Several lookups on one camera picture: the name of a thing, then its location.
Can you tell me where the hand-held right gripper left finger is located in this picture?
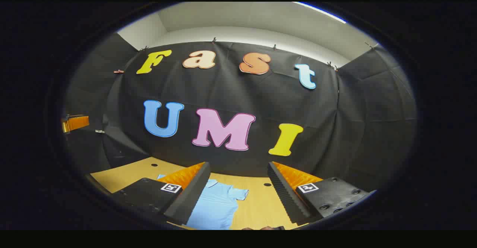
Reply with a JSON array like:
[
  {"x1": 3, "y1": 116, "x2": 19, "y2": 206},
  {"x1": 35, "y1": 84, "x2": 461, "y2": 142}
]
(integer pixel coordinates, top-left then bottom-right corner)
[{"x1": 112, "y1": 161, "x2": 211, "y2": 226}]

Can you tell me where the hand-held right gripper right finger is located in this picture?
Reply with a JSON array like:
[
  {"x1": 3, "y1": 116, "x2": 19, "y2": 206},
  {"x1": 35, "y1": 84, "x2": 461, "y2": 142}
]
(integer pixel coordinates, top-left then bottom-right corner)
[{"x1": 267, "y1": 161, "x2": 377, "y2": 226}]

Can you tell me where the light blue T-shirt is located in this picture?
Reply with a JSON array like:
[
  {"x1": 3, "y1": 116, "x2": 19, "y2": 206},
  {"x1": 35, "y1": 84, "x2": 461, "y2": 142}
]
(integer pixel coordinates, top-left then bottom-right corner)
[{"x1": 157, "y1": 174, "x2": 249, "y2": 230}]

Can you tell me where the black backdrop cloth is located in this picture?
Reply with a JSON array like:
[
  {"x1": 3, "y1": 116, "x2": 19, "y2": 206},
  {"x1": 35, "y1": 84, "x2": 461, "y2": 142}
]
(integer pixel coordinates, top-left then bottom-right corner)
[{"x1": 61, "y1": 32, "x2": 418, "y2": 197}]

